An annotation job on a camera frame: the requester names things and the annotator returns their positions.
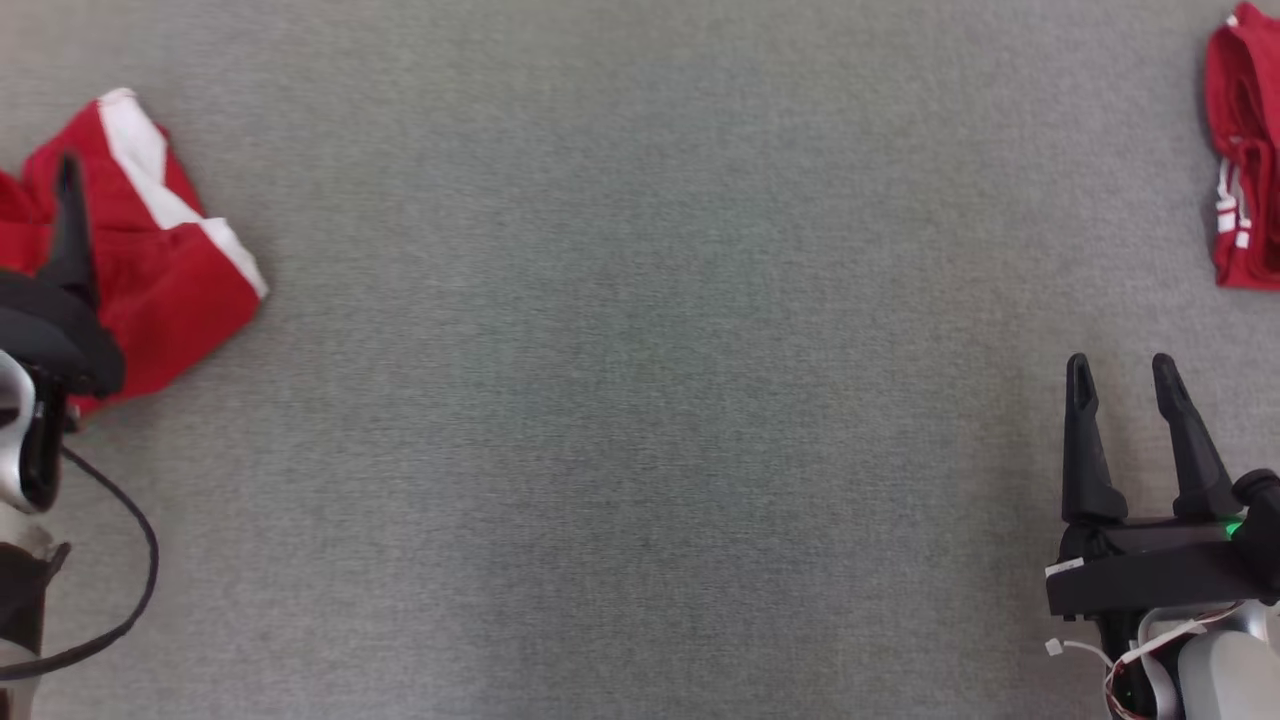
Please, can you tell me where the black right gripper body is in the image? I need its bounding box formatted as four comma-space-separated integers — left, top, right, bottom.
1045, 515, 1280, 621

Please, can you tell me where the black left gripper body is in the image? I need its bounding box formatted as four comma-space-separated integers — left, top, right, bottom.
0, 270, 126, 396

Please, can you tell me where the thin black cable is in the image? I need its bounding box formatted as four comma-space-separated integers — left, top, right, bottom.
0, 445, 161, 681

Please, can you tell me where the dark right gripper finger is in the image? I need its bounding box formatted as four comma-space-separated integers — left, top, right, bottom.
1150, 353, 1241, 519
1062, 353, 1129, 523

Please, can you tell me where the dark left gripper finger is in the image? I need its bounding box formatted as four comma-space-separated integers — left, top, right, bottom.
38, 155, 99, 306

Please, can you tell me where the red white sports jersey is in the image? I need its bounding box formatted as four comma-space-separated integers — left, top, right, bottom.
1203, 0, 1280, 291

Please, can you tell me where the red white wire bundle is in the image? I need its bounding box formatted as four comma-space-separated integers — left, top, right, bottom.
1043, 605, 1246, 720

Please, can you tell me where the red shorts white band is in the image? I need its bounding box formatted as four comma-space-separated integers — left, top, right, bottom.
0, 88, 269, 416

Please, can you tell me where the grey fabric sofa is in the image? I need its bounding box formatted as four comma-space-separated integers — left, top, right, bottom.
0, 0, 1280, 720

